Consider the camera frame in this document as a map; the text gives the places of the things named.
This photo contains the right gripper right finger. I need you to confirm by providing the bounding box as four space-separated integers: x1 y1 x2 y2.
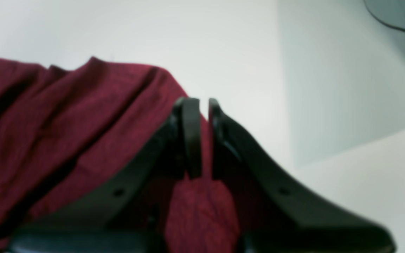
208 99 397 253

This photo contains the dark red t-shirt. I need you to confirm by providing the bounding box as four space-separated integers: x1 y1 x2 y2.
0 54 242 253

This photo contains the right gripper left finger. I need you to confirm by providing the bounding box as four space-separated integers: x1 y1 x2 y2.
7 97 201 253

